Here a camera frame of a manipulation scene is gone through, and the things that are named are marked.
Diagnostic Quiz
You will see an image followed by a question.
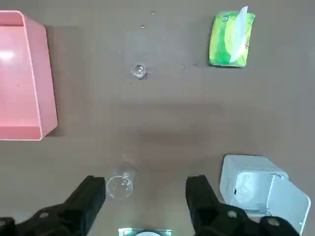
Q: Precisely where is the large glass beaker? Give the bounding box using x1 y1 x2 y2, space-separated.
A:
105 161 137 200

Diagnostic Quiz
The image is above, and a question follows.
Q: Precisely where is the small glass beaker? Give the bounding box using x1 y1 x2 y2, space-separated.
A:
130 63 148 80

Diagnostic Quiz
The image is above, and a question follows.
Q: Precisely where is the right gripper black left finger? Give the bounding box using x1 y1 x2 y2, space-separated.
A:
0 176 106 236

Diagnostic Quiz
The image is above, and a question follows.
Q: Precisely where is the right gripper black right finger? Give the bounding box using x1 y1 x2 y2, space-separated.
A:
186 175 301 236

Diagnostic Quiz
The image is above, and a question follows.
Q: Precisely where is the white bin with flip lid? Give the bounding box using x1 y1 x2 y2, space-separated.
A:
219 154 311 234

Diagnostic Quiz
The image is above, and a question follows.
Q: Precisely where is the green tissue pack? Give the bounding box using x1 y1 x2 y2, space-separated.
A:
208 5 256 67

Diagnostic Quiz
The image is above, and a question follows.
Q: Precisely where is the pink plastic container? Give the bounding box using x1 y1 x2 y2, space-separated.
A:
0 10 59 141

